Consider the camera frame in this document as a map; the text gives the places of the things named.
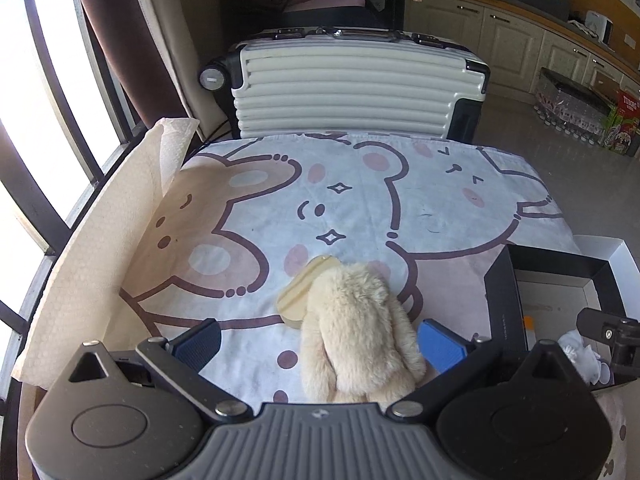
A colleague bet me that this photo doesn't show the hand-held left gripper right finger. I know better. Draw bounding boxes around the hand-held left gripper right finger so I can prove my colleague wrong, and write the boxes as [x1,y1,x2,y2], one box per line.
[389,319,591,418]

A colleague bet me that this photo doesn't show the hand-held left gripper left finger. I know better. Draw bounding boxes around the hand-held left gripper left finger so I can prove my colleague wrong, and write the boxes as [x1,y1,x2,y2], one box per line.
[67,319,253,423]

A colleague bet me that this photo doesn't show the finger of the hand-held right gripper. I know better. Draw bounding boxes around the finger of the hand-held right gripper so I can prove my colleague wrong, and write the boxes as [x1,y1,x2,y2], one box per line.
[576,308,640,387]

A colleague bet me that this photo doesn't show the white yarn ball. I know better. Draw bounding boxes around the white yarn ball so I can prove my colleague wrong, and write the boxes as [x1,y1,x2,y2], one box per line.
[557,332,616,387]

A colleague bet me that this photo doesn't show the black cardboard box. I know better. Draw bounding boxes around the black cardboard box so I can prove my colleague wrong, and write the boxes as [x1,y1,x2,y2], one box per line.
[484,245,640,391]

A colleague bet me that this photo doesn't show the beige plush toy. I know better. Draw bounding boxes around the beige plush toy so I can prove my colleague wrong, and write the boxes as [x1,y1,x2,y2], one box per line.
[300,261,428,403]

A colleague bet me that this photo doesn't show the white cardboard box lid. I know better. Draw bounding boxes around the white cardboard box lid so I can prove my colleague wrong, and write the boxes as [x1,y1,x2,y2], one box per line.
[572,234,640,262]

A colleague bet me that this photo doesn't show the printed bear blanket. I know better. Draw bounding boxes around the printed bear blanket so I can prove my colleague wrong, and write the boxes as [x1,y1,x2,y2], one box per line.
[120,130,628,480]

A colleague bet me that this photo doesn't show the green drink carton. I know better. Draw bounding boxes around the green drink carton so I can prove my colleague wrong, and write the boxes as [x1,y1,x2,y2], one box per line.
[605,105,640,156]

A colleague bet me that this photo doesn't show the red drink carton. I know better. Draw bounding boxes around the red drink carton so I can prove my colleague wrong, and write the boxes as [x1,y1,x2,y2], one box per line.
[612,89,640,126]

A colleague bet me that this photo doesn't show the pack of water bottles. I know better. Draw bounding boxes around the pack of water bottles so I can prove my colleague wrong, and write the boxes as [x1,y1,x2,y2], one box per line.
[532,67,618,141]

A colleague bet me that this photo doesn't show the cream ribbed suitcase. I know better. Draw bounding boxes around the cream ribbed suitcase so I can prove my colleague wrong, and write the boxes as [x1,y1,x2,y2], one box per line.
[200,27,491,141]

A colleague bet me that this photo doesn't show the black window railing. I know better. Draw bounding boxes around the black window railing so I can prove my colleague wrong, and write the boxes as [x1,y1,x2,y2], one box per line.
[0,0,151,341]

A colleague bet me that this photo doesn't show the white countertop appliance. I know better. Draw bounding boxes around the white countertop appliance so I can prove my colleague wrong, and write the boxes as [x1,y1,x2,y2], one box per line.
[585,10,615,43]

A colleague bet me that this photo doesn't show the cream kitchen cabinets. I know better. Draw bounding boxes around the cream kitchen cabinets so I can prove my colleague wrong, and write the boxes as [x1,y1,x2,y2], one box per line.
[405,0,640,111]

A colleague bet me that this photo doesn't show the brown curtain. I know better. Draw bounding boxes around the brown curtain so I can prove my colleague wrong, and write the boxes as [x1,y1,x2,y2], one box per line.
[67,0,196,131]

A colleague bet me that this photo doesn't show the dark navy bag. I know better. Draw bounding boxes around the dark navy bag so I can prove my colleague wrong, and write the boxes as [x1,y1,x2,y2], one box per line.
[285,0,406,31]

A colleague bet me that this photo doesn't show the pink bag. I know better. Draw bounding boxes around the pink bag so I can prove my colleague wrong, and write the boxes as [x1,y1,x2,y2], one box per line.
[285,0,366,13]

